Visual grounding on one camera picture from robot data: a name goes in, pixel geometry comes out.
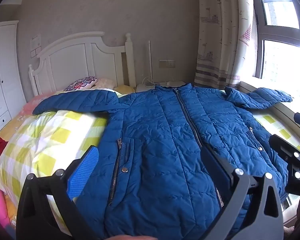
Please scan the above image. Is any floral patterned cushion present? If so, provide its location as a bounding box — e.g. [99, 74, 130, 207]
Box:
[64, 76, 98, 92]

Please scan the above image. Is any yellow checked quilt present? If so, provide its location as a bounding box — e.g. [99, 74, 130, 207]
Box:
[0, 87, 300, 230]

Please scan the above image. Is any window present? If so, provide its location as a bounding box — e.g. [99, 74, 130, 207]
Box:
[251, 0, 300, 85]

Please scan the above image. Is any white flat box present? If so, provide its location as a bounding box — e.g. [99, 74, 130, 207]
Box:
[165, 80, 186, 87]

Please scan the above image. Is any white wardrobe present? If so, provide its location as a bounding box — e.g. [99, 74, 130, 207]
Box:
[0, 20, 20, 140]

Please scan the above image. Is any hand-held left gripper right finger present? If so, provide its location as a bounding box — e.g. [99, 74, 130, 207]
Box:
[201, 145, 284, 240]

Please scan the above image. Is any white bed headboard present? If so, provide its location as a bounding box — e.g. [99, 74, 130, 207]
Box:
[28, 32, 137, 97]

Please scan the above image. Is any wall switch panel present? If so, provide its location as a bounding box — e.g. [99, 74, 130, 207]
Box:
[30, 33, 42, 58]

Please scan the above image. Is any printed curtain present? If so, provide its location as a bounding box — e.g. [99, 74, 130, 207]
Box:
[194, 0, 255, 90]

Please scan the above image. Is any yellow pillow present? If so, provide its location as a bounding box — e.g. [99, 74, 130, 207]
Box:
[114, 84, 135, 95]

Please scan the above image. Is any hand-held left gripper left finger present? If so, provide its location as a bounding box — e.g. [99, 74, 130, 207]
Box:
[16, 145, 100, 240]

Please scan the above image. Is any white nightstand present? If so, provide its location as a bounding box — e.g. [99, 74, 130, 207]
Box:
[135, 80, 187, 93]

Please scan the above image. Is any white lamp pole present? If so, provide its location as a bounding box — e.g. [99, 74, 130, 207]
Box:
[147, 40, 153, 84]

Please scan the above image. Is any white cable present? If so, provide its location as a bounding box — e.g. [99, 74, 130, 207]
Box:
[141, 76, 163, 85]

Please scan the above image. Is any wall socket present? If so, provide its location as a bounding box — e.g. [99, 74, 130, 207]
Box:
[159, 59, 175, 68]

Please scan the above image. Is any cream floral pillow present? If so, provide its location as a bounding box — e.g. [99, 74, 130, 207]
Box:
[91, 78, 117, 90]

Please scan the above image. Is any blue puffer jacket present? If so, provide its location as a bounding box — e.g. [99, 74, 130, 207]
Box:
[32, 84, 294, 240]

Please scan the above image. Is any pink pillow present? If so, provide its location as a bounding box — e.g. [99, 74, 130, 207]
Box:
[0, 95, 55, 140]

